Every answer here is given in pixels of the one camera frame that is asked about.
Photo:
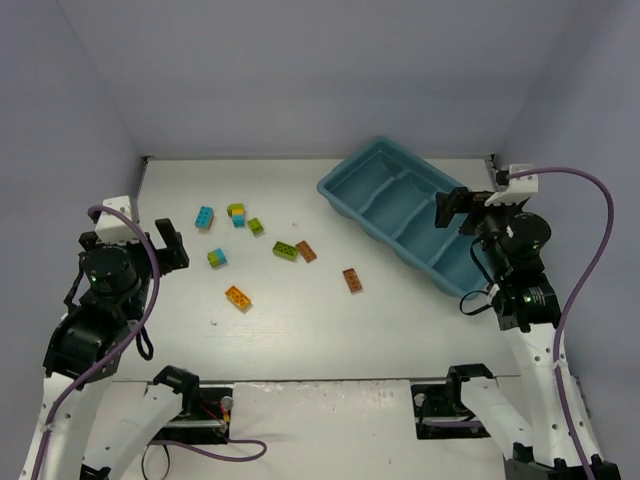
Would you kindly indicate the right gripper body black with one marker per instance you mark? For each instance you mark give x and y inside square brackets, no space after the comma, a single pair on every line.
[466,213]

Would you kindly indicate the small green square lego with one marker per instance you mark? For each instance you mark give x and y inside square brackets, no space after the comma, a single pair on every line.
[255,226]

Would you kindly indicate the green rectangular lego brick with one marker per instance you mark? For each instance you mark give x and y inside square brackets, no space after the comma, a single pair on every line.
[285,251]

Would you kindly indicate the brown lego brick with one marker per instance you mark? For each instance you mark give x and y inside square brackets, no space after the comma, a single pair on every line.
[352,280]
[306,252]

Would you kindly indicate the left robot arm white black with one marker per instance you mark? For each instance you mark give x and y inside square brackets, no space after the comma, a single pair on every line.
[84,353]

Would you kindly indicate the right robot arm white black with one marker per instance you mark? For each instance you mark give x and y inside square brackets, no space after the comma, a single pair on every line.
[555,440]

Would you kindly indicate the blue lego on orange plate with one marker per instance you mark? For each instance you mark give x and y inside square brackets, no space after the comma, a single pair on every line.
[204,219]

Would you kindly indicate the green and blue lego cube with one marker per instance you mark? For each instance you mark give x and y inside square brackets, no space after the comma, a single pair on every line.
[216,258]

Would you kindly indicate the green yellow blue lego stack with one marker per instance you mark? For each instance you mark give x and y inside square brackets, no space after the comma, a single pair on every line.
[236,212]

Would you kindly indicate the teal divided plastic tray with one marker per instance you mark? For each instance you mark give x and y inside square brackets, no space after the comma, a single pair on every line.
[391,194]

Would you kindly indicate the orange yellow lego brick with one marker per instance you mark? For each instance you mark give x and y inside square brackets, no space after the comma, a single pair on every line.
[238,298]

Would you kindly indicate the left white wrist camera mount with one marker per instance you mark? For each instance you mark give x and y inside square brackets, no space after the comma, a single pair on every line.
[112,230]

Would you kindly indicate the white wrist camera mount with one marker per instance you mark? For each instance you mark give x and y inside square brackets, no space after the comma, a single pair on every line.
[513,186]
[112,230]

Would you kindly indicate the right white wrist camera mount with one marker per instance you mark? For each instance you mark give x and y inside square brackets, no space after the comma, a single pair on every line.
[513,186]

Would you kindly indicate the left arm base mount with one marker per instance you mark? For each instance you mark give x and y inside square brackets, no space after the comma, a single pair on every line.
[195,416]

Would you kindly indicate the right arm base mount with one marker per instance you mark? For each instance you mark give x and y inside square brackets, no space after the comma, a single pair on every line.
[438,418]

